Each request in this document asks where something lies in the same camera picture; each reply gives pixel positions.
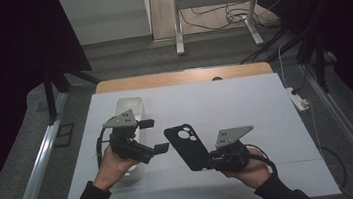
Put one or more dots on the wooden table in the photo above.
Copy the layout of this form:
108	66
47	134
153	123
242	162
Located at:
162	80

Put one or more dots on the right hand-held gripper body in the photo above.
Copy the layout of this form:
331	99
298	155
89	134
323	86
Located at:
233	156

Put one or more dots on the white metal desk frame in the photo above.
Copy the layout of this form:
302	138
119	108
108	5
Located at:
177	22

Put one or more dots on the person's left hand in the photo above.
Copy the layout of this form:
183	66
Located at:
110	169

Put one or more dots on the white table mat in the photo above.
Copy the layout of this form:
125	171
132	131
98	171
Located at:
218	104

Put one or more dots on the white cabinet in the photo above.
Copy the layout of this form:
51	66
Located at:
104	17

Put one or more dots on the black curtain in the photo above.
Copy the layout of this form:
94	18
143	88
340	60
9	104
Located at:
350	26
4	82

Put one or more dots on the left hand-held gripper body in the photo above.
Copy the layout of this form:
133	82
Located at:
126	145

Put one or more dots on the person's right hand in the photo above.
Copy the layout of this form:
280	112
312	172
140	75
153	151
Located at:
253	173

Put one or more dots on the white plastic storage bin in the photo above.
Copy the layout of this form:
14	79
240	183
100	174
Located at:
129	104

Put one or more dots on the black metal stand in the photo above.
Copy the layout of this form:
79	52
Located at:
320	66
50	97

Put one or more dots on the black phone case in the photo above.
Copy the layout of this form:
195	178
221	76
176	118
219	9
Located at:
186	148

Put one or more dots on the black floor frame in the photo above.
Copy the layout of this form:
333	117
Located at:
64	135

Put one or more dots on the aluminium rail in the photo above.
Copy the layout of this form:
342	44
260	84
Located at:
42	158
348	126

